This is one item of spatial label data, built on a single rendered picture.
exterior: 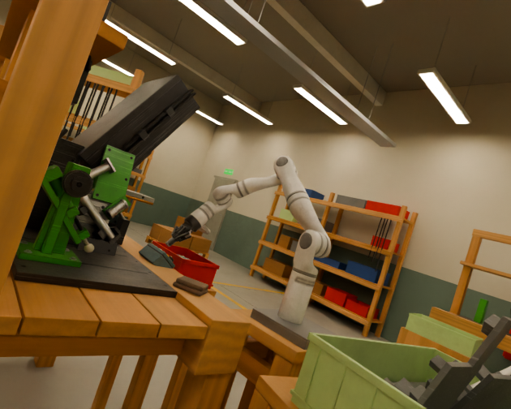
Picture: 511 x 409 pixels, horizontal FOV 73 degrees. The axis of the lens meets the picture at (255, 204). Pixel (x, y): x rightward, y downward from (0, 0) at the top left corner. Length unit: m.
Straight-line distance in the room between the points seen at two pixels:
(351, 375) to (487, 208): 5.65
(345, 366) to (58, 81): 0.79
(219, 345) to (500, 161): 5.96
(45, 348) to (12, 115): 0.48
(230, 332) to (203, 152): 10.98
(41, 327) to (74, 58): 0.49
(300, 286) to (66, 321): 0.75
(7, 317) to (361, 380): 0.68
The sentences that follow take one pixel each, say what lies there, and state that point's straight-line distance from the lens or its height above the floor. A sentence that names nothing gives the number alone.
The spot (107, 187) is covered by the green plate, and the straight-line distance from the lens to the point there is 1.39.
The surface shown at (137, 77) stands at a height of 2.21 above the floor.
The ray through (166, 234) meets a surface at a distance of 7.42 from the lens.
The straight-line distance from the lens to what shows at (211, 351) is 0.99.
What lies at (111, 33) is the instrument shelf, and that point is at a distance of 1.07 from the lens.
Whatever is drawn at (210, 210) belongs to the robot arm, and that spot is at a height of 1.16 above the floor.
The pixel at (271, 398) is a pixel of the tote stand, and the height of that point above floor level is 0.77.
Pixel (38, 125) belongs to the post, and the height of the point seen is 1.21.
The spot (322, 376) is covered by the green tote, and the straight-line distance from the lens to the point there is 0.89.
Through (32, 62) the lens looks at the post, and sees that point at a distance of 0.71.
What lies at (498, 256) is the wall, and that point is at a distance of 6.17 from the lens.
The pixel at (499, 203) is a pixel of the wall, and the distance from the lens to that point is 6.35.
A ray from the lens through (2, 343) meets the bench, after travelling 0.88.
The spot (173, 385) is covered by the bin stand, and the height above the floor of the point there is 0.34.
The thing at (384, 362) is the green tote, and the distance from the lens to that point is 1.19.
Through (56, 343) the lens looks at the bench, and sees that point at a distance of 0.91.
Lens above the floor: 1.17
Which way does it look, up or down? 3 degrees up
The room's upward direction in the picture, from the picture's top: 19 degrees clockwise
